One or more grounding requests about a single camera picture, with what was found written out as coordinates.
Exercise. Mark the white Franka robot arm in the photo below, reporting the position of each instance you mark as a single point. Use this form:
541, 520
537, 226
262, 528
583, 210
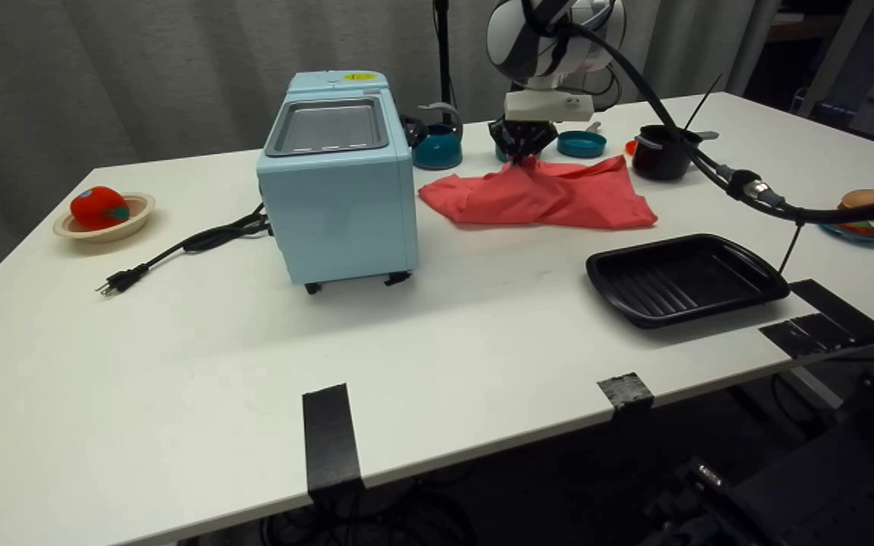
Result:
548, 48

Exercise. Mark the wide black tape patch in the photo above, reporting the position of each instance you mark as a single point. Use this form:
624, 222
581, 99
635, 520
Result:
827, 319

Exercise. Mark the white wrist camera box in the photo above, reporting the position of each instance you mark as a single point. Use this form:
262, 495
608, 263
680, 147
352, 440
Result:
548, 106

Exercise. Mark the light blue toaster oven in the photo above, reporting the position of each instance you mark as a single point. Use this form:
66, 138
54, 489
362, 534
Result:
341, 215

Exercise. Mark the black tripod stand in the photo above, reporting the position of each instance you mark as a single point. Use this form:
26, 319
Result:
443, 49

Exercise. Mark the teal frying pan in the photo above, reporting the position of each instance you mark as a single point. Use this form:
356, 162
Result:
581, 145

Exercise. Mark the small teal plate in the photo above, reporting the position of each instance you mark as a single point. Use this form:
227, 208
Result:
864, 236

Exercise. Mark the toy burger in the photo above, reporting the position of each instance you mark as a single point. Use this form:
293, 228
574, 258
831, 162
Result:
867, 208

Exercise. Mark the black tape strip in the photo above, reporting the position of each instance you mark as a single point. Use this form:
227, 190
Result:
625, 393
333, 440

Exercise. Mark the black pot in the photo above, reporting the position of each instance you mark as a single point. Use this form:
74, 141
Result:
659, 157

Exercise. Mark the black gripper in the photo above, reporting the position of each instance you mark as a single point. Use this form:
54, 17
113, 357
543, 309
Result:
523, 136

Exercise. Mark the red toy tomato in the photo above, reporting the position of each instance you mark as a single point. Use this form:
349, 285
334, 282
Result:
98, 208

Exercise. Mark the teal kettle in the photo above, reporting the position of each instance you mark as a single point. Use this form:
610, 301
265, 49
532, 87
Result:
438, 150

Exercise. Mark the black ridged grill tray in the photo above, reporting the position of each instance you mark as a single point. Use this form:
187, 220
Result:
685, 278

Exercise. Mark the beige bowl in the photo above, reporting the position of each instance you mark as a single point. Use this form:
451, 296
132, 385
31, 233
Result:
137, 216

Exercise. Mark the red sweatshirt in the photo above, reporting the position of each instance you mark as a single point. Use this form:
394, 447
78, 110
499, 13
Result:
548, 200

